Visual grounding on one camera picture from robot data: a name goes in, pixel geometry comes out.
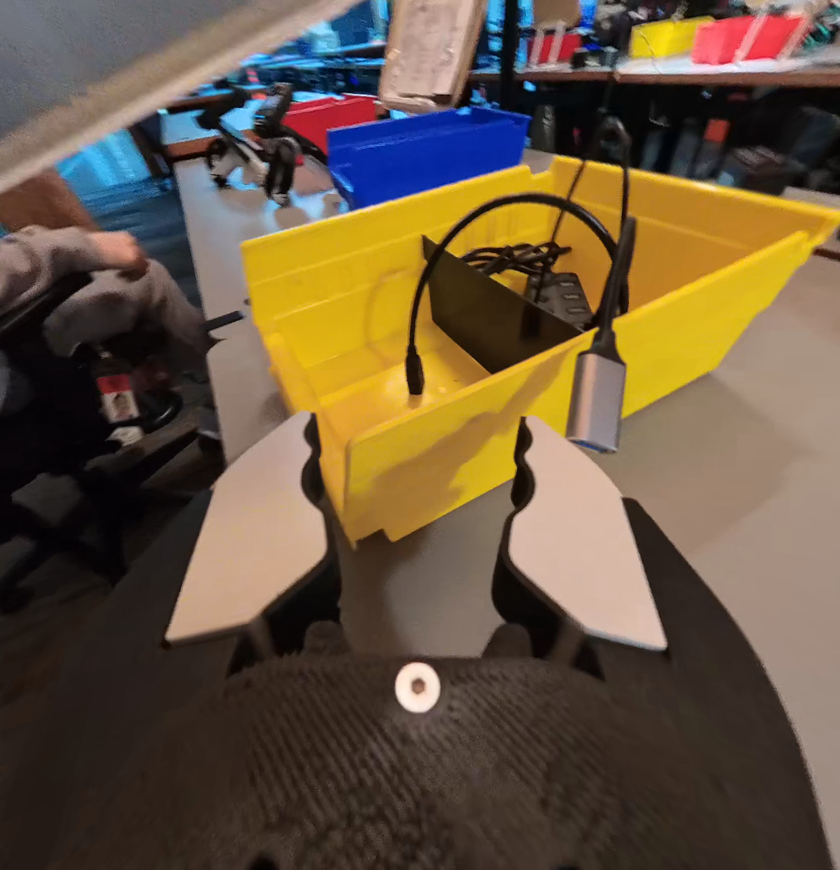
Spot black and white tool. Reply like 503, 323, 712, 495
194, 82, 329, 206

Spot black hub cable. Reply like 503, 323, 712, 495
459, 116, 633, 281

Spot background table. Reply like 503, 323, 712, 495
471, 51, 840, 91

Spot grey desk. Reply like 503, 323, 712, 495
174, 146, 840, 870

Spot red plastic bin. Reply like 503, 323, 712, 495
280, 95, 388, 159

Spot hanging badge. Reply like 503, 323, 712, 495
94, 353, 144, 446

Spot black adapter cable grey plug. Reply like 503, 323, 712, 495
405, 193, 640, 454

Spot black pole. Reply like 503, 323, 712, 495
500, 0, 521, 111

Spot blue plastic bin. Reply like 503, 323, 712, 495
326, 105, 533, 210

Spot yellow plastic bin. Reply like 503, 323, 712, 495
240, 155, 840, 546

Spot grey panel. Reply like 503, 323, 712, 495
0, 0, 364, 199

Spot wide red bin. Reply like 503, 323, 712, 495
690, 12, 810, 67

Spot black USB hub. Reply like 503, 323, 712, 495
524, 271, 595, 330

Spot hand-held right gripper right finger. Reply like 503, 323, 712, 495
492, 415, 669, 658

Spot small red bin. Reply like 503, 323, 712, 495
527, 29, 585, 67

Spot small yellow bin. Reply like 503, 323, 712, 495
629, 17, 719, 61

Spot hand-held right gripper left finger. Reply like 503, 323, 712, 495
164, 411, 342, 655

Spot black bin divider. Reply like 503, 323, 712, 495
421, 234, 599, 376

